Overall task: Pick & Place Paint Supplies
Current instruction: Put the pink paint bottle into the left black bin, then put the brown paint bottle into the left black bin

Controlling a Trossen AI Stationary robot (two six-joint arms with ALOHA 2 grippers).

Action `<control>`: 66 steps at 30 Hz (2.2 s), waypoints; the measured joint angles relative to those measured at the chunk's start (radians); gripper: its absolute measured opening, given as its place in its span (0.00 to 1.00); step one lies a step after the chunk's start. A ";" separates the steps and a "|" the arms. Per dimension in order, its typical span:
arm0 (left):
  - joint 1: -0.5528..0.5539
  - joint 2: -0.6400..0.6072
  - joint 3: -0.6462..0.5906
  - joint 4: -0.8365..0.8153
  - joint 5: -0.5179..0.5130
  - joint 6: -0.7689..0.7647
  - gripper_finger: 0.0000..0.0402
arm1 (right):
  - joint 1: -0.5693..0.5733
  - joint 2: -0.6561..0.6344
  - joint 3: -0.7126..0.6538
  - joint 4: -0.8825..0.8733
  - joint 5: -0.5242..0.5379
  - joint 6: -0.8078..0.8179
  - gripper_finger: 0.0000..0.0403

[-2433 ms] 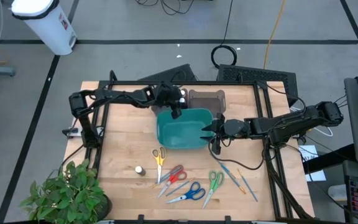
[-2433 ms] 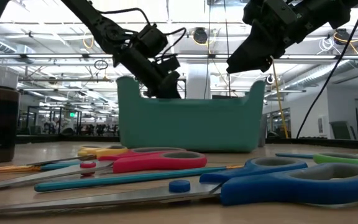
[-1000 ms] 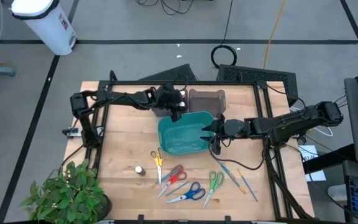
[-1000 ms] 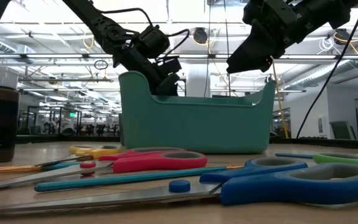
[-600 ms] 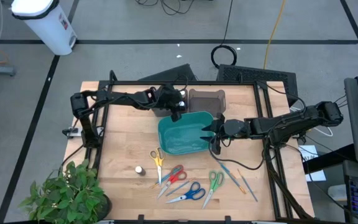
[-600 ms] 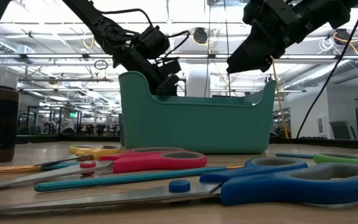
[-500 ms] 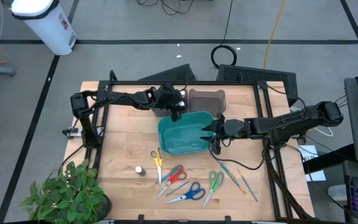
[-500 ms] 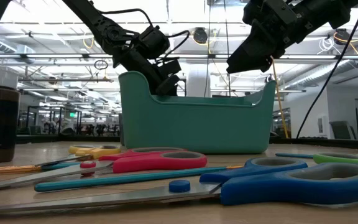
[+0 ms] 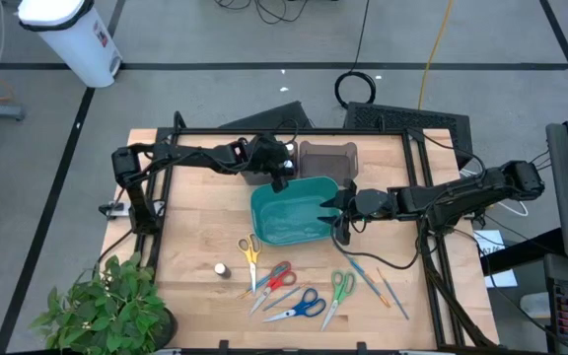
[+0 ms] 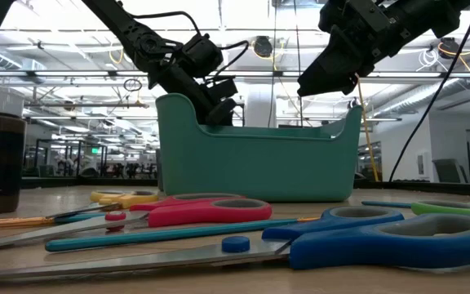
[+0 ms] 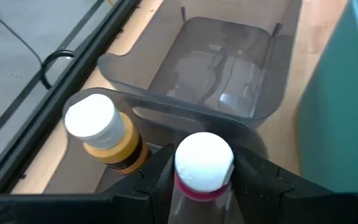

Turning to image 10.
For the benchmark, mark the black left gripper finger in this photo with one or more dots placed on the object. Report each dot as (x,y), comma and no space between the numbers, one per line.
(223,112)

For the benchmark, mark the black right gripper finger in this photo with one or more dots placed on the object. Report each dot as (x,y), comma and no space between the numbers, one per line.
(329,77)
(351,85)

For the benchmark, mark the teal plastic bin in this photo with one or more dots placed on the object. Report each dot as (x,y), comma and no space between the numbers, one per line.
(259,167)

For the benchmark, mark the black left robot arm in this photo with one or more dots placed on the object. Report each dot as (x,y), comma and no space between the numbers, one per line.
(137,36)

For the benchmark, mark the green exit sign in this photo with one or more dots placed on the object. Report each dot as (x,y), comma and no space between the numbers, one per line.
(95,150)

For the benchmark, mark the gray chair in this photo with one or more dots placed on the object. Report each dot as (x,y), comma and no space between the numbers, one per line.
(449,171)

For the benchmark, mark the black gantry frame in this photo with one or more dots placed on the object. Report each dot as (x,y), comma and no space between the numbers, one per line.
(243,114)

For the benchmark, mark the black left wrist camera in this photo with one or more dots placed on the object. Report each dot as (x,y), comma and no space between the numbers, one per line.
(202,55)

